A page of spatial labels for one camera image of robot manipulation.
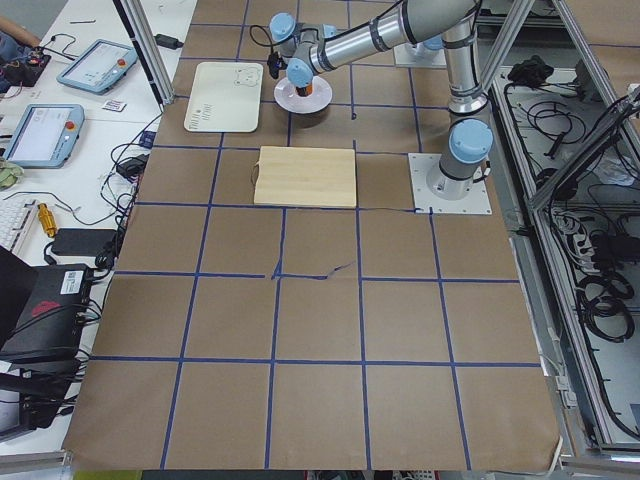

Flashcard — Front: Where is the cream bear tray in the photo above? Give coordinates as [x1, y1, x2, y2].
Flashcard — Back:
[184, 62, 263, 133]

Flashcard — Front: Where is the far teach pendant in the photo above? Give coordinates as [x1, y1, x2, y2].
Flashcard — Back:
[56, 39, 138, 94]

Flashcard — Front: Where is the near teach pendant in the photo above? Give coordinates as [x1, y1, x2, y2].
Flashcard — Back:
[4, 104, 85, 169]

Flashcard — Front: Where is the white keyboard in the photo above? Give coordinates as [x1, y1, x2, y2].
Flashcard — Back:
[1, 198, 37, 254]

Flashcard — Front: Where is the black power adapter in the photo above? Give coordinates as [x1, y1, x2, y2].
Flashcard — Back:
[154, 33, 184, 50]

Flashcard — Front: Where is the teach pendant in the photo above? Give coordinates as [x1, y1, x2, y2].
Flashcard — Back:
[56, 39, 138, 94]
[4, 104, 85, 169]

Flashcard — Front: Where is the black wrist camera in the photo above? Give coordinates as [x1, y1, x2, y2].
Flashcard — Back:
[267, 51, 287, 80]

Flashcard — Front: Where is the gold metal cylinder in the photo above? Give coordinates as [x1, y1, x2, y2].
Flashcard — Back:
[37, 203, 58, 238]

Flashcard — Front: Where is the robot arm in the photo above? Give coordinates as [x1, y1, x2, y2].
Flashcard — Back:
[268, 1, 481, 155]
[411, 35, 444, 55]

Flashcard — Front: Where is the white round plate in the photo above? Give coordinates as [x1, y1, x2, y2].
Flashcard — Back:
[274, 76, 333, 114]

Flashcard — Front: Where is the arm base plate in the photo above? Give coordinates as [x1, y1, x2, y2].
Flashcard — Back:
[394, 43, 446, 69]
[408, 153, 492, 215]

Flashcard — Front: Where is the bamboo cutting board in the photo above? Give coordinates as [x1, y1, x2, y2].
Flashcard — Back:
[254, 146, 357, 208]

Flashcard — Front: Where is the black computer box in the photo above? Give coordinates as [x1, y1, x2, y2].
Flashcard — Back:
[1, 249, 96, 364]

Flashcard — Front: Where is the small printed card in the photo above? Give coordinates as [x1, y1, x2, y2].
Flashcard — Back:
[102, 99, 126, 112]

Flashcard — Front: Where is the aluminium frame post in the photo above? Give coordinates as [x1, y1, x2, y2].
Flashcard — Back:
[112, 0, 175, 106]

